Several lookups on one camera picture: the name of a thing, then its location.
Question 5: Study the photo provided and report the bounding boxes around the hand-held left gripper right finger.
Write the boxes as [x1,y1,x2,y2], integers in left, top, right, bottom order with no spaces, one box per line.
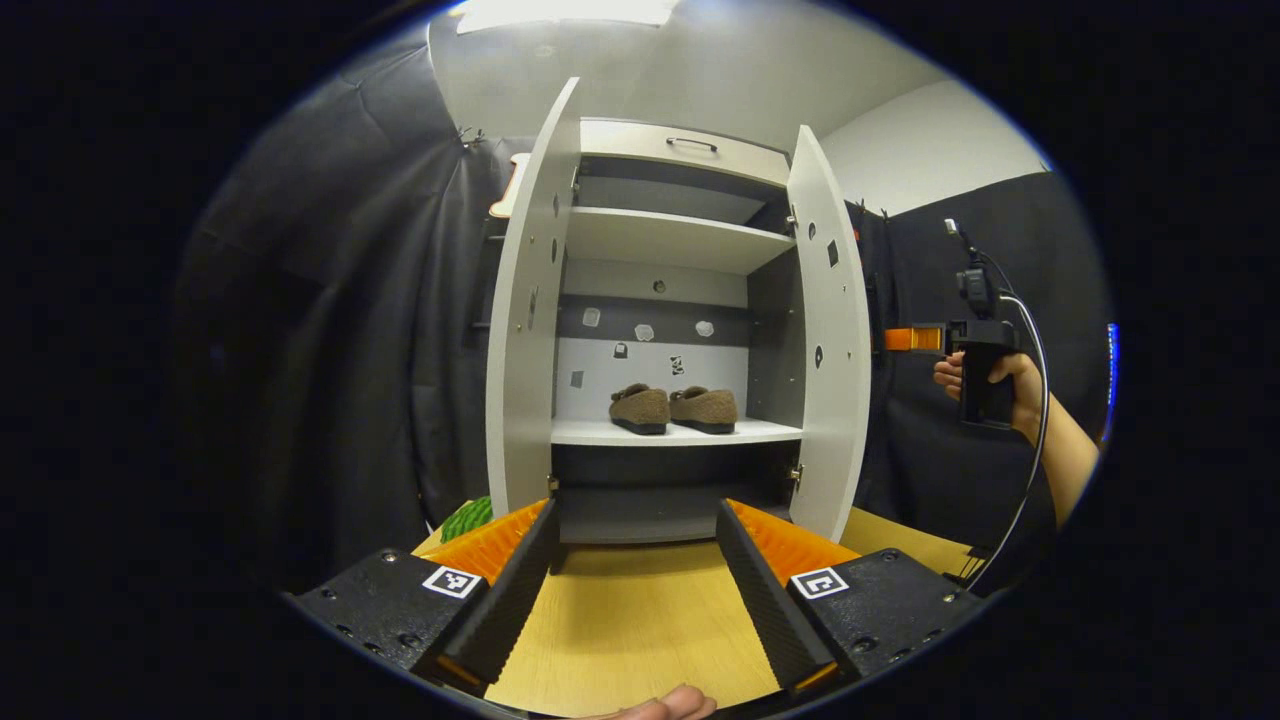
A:
[715,498,991,702]

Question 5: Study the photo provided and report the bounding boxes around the black backdrop cloth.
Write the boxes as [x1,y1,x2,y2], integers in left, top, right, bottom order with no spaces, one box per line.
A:
[170,25,1116,593]

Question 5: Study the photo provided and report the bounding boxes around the white cabinet door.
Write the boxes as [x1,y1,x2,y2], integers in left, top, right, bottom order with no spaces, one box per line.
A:
[485,78,583,521]
[787,125,873,543]

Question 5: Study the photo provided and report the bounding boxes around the brown fuzzy shoe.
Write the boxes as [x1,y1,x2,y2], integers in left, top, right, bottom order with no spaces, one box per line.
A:
[669,386,739,435]
[608,383,672,435]

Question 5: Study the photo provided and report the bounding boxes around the white shoe cabinet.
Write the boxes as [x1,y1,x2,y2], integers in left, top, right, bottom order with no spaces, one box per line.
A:
[485,78,873,546]

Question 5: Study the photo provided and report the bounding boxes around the white cabinet shelf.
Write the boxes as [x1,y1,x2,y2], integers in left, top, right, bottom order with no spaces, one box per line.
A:
[565,207,798,276]

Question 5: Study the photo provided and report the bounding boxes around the ceiling light panel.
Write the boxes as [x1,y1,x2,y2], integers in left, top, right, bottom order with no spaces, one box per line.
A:
[455,0,681,36]

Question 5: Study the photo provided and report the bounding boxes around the green object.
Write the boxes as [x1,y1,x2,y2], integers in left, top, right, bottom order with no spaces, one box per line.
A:
[440,496,494,544]

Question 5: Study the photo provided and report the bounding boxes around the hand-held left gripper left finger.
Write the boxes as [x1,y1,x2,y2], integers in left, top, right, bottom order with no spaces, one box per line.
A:
[285,498,562,699]

